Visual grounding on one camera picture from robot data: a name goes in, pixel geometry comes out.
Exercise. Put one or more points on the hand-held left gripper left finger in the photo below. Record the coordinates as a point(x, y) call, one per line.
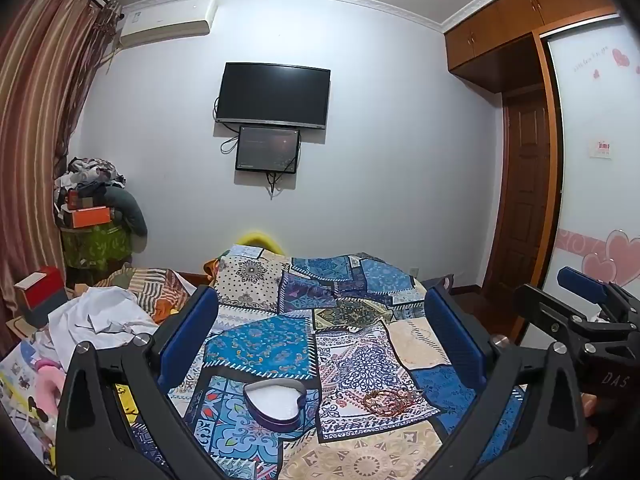
point(187, 340)

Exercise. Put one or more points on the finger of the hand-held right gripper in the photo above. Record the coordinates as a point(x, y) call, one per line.
point(545, 310)
point(580, 280)

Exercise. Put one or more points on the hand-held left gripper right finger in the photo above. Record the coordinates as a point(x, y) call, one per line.
point(450, 335)

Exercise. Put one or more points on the purple heart-shaped tin box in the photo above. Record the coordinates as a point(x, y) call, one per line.
point(275, 402)

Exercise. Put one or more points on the person's right hand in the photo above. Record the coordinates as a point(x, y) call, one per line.
point(591, 412)

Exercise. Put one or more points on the orange striped blanket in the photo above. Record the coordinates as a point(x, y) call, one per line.
point(160, 290)

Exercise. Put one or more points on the white wardrobe door pink hearts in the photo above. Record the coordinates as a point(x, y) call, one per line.
point(600, 210)

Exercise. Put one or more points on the white cloth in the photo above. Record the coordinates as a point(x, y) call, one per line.
point(100, 315)

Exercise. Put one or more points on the blue patchwork blanket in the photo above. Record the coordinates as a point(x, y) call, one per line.
point(350, 320)

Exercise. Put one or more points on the white paper card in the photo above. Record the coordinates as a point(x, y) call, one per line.
point(245, 252)

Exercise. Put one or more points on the brown wooden door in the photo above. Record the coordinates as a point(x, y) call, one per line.
point(527, 185)

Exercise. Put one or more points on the yellow round object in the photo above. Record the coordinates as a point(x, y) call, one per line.
point(257, 236)

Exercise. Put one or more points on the white red sticker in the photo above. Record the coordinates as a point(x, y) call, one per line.
point(602, 148)

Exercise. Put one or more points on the pink plush toy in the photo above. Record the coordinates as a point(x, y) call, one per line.
point(47, 385)

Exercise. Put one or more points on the red box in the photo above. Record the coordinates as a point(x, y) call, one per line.
point(42, 290)

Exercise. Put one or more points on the orange box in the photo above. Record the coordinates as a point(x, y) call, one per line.
point(90, 216)

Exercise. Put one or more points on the printed colourful sheet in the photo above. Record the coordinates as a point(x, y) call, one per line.
point(20, 395)

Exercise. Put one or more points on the pile of clothes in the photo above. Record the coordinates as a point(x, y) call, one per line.
point(100, 185)

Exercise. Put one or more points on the striped brown curtain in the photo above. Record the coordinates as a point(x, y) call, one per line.
point(35, 135)

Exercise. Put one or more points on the wooden overhead cabinet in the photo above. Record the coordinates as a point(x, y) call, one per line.
point(495, 35)

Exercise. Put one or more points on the white air conditioner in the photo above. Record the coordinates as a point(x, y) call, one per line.
point(165, 22)

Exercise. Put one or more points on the small black wall monitor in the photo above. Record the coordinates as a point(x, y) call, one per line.
point(267, 149)

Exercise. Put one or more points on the black wall television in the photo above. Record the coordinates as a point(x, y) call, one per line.
point(272, 95)

